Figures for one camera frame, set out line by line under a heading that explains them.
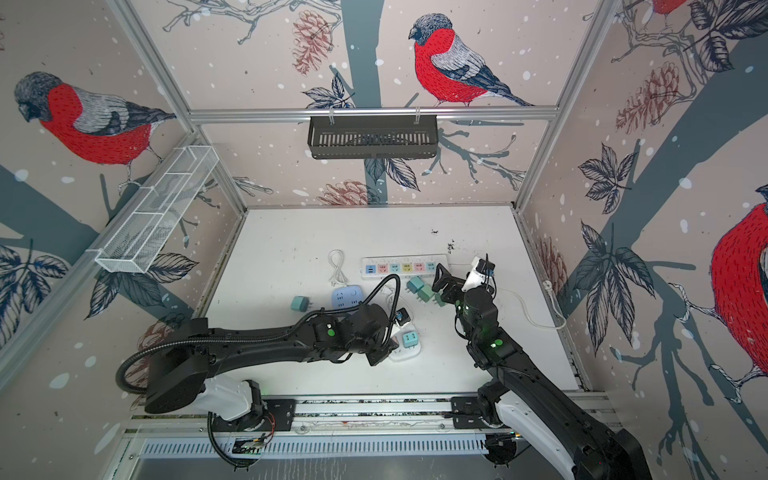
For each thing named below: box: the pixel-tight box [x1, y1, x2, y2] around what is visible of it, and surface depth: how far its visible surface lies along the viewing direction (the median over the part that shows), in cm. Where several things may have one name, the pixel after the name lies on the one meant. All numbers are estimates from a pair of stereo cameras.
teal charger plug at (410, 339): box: [403, 332, 419, 348], surface depth 81 cm
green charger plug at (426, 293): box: [418, 284, 435, 302], surface depth 96 cm
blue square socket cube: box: [331, 285, 363, 310], surface depth 94 cm
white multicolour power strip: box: [359, 255, 450, 279], surface depth 102 cm
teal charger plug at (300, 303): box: [291, 295, 310, 312], surface depth 94 cm
